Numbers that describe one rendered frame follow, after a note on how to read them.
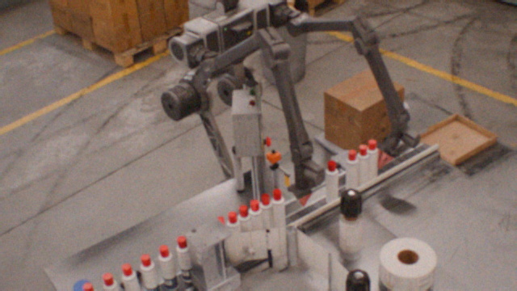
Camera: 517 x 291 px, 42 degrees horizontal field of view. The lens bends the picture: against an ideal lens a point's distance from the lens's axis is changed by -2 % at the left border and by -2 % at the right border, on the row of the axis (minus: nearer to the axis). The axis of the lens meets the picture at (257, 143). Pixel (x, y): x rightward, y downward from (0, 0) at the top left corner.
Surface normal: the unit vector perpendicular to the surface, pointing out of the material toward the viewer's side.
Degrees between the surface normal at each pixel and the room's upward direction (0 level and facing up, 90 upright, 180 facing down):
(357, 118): 90
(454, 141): 0
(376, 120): 90
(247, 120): 90
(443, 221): 0
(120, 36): 90
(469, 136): 0
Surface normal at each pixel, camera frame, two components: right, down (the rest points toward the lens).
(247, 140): 0.00, 0.58
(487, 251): -0.07, -0.81
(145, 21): 0.66, 0.37
